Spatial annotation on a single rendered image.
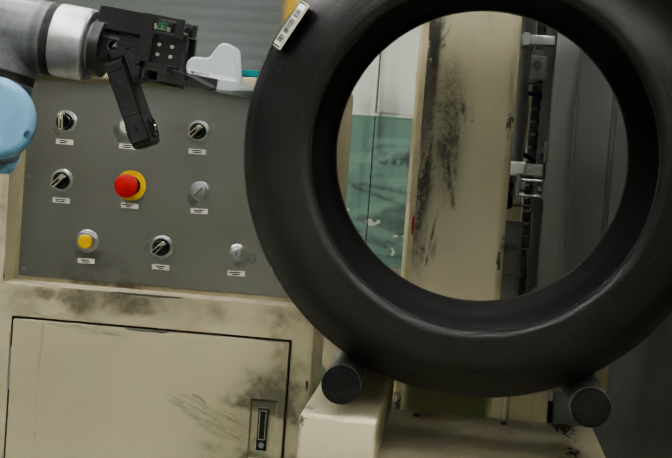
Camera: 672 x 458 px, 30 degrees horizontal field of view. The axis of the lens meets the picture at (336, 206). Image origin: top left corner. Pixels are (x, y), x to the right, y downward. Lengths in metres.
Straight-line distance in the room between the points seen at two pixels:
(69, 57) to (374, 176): 8.94
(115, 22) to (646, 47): 0.63
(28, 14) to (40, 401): 0.83
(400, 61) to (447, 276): 8.76
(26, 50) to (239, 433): 0.82
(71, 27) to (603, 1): 0.62
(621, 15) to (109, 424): 1.16
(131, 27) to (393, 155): 8.91
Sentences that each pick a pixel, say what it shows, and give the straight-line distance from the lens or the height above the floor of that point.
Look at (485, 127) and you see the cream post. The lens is 1.77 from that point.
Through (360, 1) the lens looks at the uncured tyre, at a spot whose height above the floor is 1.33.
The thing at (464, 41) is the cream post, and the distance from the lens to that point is 1.78.
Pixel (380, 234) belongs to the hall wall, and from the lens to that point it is 10.45.
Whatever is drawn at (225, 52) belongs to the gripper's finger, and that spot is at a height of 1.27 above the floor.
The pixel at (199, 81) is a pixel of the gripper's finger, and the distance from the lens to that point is 1.51.
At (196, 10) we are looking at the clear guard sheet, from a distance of 2.12.
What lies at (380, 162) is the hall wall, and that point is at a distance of 10.42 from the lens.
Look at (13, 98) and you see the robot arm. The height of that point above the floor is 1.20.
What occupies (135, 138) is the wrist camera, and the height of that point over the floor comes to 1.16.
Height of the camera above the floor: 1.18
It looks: 3 degrees down
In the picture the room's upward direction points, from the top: 4 degrees clockwise
